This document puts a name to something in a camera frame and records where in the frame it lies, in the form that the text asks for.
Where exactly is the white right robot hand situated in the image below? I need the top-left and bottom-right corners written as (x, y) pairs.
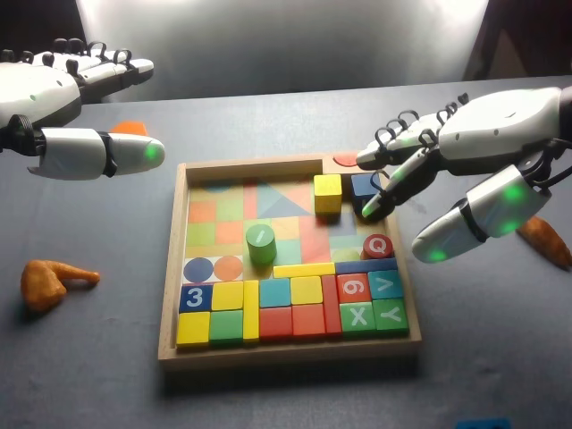
top-left (356, 87), bottom-right (563, 265)

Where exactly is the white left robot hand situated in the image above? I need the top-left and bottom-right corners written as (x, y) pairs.
top-left (0, 38), bottom-right (166, 182)

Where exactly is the red cylinder block letter Q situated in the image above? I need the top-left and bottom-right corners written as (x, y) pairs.
top-left (360, 234), bottom-right (395, 261)

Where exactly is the green cylinder block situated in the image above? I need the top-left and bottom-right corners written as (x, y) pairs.
top-left (245, 224), bottom-right (277, 265)

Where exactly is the orange hexagon block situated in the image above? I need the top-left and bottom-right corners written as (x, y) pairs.
top-left (109, 120), bottom-right (149, 138)

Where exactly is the blue cube block letter U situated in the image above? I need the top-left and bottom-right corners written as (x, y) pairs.
top-left (350, 172), bottom-right (390, 220)

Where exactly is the yellow cube block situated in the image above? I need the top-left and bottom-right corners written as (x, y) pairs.
top-left (290, 275), bottom-right (324, 306)
top-left (212, 281), bottom-right (246, 312)
top-left (313, 173), bottom-right (343, 215)
top-left (177, 311), bottom-right (212, 349)

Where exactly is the blue object bottom edge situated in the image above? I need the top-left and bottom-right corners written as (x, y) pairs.
top-left (455, 417), bottom-right (513, 429)

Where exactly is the orange toy fried chicken piece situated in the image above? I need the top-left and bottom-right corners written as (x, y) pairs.
top-left (517, 217), bottom-right (572, 269)

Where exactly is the orange toy chicken drumstick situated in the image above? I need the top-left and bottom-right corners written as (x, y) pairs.
top-left (20, 259), bottom-right (102, 313)

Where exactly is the grey table cloth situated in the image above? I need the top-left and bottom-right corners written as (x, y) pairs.
top-left (0, 75), bottom-right (572, 429)

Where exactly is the wooden puzzle tray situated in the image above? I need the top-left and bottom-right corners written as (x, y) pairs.
top-left (156, 151), bottom-right (424, 370)

